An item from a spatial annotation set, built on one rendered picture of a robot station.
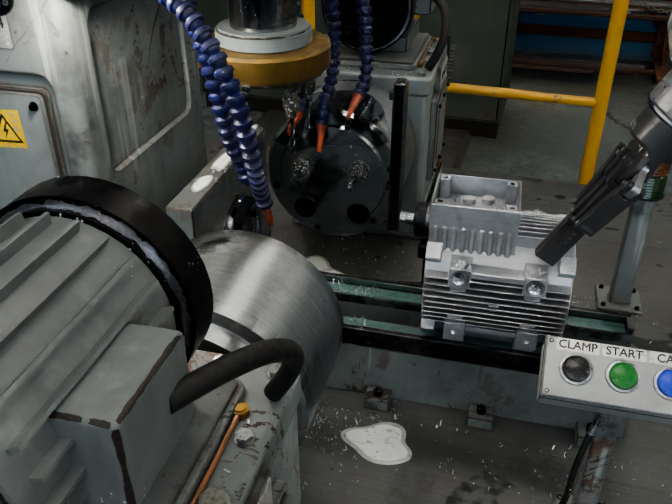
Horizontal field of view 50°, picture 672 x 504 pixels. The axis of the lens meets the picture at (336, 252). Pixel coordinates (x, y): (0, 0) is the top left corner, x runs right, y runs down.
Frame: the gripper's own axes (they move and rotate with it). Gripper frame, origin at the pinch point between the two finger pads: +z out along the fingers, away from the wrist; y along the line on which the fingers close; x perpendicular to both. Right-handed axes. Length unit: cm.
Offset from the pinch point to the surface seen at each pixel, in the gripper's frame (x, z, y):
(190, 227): -42.1, 24.3, 9.0
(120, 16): -65, 9, -2
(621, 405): 9.9, 2.5, 22.3
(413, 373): -2.5, 31.3, 1.2
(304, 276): -26.4, 13.5, 18.8
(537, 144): 64, 93, -306
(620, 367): 7.9, 0.1, 19.6
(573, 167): 80, 83, -280
